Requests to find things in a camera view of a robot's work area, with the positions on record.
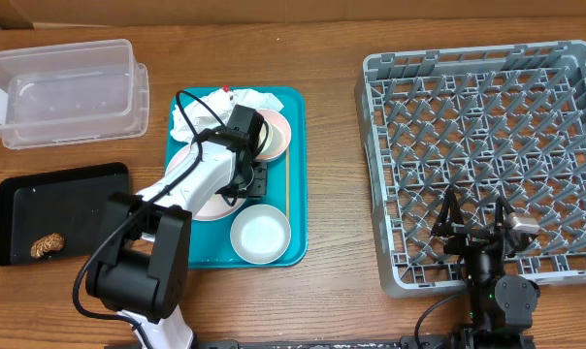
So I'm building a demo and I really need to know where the brown food scrap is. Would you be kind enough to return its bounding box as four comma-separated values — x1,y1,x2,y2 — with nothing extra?
30,233,65,259

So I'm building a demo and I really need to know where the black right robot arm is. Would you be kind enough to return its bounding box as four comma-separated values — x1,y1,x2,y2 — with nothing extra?
431,187,540,348

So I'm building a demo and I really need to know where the white napkin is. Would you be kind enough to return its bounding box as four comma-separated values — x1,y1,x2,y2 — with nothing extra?
170,88,283,143

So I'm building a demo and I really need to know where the large pink plate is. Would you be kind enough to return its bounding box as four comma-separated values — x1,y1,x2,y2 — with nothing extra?
165,144,245,221

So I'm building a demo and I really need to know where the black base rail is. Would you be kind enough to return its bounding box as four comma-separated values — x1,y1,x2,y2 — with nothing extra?
192,335,536,349

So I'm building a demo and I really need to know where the small pink plate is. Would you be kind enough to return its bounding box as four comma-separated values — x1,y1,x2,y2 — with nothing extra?
257,109,292,162

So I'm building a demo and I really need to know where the teal serving tray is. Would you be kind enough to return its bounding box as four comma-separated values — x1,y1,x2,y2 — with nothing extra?
188,86,309,270

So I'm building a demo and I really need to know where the grey dishwasher rack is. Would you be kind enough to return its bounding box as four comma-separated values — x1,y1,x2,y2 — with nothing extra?
355,40,586,298

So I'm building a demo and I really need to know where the clear plastic bin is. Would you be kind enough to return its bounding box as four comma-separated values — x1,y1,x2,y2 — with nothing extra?
0,39,149,149

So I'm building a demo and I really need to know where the wooden chopstick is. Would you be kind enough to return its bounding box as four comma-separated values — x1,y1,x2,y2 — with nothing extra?
284,148,290,220

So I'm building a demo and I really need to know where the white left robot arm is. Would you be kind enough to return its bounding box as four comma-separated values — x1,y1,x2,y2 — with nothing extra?
73,106,270,348

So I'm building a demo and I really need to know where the cream cup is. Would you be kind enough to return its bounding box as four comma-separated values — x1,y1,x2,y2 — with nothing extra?
258,121,273,153

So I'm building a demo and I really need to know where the grey-white bowl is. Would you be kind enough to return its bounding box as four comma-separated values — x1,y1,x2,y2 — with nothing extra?
230,204,291,265

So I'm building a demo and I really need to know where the black tray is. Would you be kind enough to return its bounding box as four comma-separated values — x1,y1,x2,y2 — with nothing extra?
0,162,130,267

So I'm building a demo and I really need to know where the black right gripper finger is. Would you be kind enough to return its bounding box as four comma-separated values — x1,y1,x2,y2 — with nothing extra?
494,196,514,233
431,187,464,237

